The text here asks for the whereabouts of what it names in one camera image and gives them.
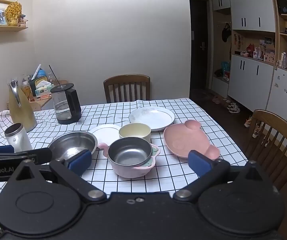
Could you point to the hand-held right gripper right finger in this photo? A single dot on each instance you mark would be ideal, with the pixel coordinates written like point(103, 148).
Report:
point(199, 161)

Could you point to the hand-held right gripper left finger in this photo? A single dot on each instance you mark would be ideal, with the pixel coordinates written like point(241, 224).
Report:
point(79, 161)

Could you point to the stainless steel bowl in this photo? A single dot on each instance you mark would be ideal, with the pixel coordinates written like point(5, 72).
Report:
point(71, 145)

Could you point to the pink bear-shaped plate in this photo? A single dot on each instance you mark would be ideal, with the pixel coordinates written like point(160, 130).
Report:
point(183, 140)

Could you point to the pink pot with steel liner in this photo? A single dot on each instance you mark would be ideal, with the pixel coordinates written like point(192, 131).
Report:
point(131, 170)

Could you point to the cream bowl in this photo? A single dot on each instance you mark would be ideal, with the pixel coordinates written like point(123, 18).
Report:
point(133, 131)

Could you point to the white steel tumbler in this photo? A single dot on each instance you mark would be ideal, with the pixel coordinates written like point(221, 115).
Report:
point(18, 140)

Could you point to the small white plate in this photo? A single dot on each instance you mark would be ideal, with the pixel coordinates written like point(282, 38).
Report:
point(106, 133)

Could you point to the black checkered white tablecloth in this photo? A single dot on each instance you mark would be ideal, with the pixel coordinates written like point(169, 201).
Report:
point(163, 175)

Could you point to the yellow thermos jug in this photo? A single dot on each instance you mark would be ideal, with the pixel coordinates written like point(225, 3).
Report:
point(23, 115)

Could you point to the glass electric kettle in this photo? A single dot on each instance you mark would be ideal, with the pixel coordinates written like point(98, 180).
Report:
point(71, 105)

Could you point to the small colourful toy shoes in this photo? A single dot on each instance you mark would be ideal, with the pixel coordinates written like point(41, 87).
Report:
point(248, 122)

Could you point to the pink slippers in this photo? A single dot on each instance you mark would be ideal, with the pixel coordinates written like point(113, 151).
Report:
point(216, 100)

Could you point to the pair of sneakers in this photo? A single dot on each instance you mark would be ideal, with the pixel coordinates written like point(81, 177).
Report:
point(233, 107)

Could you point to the large white plate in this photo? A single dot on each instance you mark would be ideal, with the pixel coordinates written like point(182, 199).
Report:
point(153, 117)

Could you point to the green tissue box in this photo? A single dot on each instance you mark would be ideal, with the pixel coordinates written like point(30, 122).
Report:
point(43, 90)

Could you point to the orange packet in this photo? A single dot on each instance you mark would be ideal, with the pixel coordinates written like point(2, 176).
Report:
point(28, 91)

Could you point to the wooden chair with dark seat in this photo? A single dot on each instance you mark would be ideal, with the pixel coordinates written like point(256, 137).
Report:
point(278, 127)

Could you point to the white lower cabinet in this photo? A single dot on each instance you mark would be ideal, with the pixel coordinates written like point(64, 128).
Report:
point(248, 80)

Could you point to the white cabinet with stickers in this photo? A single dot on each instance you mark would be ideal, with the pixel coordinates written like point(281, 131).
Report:
point(286, 92)

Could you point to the dark door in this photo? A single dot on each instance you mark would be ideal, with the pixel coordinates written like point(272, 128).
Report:
point(199, 42)

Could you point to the black hanging bag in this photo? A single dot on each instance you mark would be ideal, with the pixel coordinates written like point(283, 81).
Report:
point(226, 33)

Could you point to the golden tree ornament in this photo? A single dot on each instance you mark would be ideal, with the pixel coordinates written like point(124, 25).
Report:
point(13, 13)

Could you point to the white upper cabinet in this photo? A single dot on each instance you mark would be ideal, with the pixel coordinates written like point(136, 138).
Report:
point(248, 5)

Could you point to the wooden wall shelf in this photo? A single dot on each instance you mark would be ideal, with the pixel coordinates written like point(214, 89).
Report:
point(6, 29)

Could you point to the small photo frame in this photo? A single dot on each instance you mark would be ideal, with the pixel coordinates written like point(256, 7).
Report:
point(0, 16)

